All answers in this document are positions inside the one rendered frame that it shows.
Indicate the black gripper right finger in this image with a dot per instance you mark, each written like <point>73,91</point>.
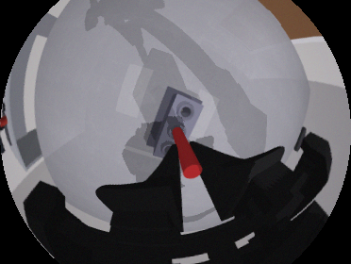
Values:
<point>226,177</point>

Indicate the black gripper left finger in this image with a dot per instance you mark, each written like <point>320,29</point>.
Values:
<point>160,192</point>

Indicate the red peg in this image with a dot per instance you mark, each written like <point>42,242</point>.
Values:
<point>190,165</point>

